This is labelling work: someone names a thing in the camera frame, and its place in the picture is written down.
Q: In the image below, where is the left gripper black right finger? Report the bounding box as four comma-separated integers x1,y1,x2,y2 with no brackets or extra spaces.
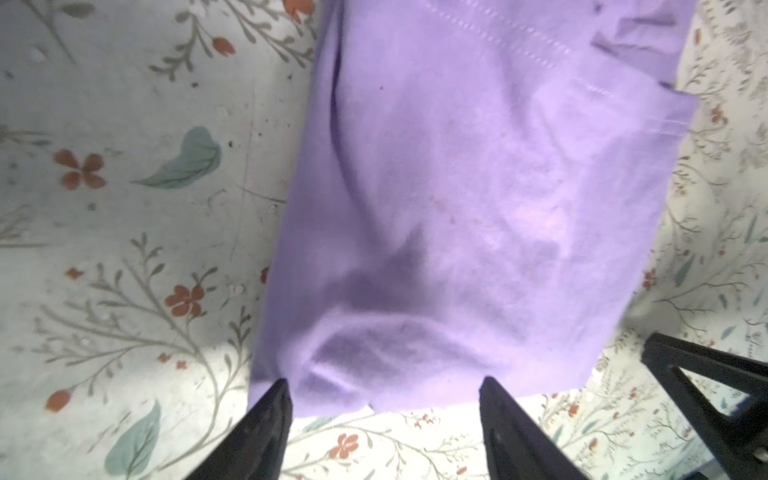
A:
479,376,586,480

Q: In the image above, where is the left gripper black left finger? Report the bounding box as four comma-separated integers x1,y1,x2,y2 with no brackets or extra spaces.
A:
186,379,293,480

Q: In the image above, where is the purple printed t shirt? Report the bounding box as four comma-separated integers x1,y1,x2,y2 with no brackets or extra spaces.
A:
248,1,697,416

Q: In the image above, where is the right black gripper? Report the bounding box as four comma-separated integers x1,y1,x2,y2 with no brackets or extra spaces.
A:
641,332,767,479

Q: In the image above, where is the floral patterned table mat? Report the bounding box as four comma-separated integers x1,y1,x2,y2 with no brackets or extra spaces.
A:
1,1,767,479

